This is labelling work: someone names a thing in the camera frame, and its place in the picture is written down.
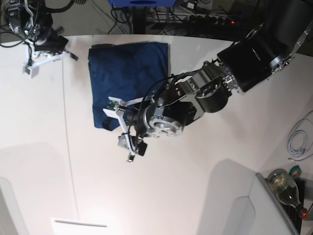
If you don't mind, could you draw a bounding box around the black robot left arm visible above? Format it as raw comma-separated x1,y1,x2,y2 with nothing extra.
104,0,313,162

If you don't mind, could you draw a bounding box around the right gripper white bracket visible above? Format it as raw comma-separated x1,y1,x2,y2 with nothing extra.
22,26,79,78

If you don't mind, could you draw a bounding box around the green tape roll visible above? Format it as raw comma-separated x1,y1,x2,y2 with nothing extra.
289,165,302,179

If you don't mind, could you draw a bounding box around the black table leg post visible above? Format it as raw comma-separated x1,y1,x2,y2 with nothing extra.
132,7,147,34

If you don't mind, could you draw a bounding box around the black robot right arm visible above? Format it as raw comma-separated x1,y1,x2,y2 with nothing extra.
0,0,86,78

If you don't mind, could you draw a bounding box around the blue plastic crate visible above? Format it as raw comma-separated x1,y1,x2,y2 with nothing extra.
109,0,181,7

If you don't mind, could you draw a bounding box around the light blue coiled cable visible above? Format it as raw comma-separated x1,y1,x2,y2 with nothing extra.
286,116,313,162

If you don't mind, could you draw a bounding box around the clear glass bottle red cap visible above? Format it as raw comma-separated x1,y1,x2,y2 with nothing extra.
267,168,309,220

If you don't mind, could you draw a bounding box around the black power strip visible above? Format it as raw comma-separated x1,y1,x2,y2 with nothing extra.
188,14,243,26

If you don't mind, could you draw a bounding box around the dark blue t-shirt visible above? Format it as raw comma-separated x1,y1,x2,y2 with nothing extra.
88,42,169,131

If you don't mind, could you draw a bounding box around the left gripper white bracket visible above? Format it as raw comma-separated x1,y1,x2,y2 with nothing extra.
103,95,157,163

